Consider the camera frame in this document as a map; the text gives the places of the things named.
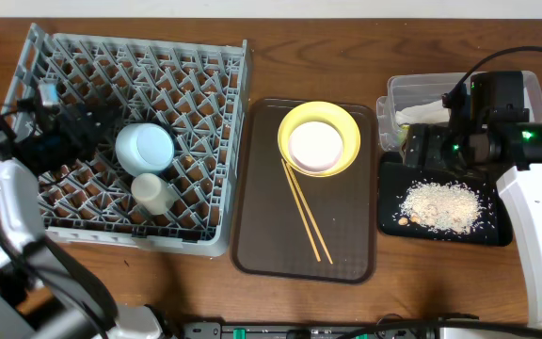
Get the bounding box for white napkin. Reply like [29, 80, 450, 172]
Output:
[395, 100, 451, 125]

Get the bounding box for green snack wrapper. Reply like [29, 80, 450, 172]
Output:
[398, 124, 409, 146]

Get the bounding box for cooked rice leftovers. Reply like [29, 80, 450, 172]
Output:
[392, 181, 487, 235]

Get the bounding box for light blue bowl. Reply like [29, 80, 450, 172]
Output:
[115, 123, 175, 177]

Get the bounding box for white plastic cup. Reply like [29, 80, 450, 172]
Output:
[131, 173, 179, 215]

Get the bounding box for yellow plate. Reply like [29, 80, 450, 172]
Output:
[278, 101, 360, 177]

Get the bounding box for wooden chopstick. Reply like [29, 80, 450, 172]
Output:
[280, 159, 321, 262]
[286, 163, 334, 265]

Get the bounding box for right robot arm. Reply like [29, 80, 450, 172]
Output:
[387, 71, 542, 329]

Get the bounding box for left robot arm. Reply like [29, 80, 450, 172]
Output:
[0, 99, 167, 338]

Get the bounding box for black waste tray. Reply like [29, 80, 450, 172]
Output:
[377, 153, 513, 247]

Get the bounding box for clear plastic bin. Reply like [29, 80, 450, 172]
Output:
[376, 71, 542, 152]

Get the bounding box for grey plastic dish rack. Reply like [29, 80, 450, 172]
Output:
[6, 25, 251, 257]

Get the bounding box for brown serving tray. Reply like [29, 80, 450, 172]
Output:
[231, 99, 378, 284]

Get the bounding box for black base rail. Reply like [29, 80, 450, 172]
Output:
[181, 313, 488, 339]

